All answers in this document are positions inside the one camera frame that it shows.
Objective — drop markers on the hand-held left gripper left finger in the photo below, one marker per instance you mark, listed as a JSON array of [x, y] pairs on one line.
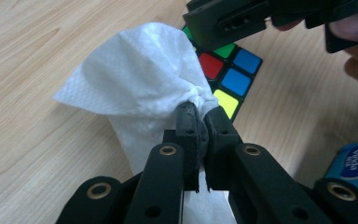
[[167, 174]]

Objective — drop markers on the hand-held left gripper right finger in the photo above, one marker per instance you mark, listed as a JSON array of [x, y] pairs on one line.
[[254, 180]]

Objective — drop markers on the multicoloured puzzle cube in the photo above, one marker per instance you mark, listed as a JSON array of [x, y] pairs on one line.
[[236, 81]]

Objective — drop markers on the white wet wipe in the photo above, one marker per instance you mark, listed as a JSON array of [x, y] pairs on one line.
[[136, 77]]

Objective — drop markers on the blue wet wipe packet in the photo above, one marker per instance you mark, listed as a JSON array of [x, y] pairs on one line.
[[354, 165]]

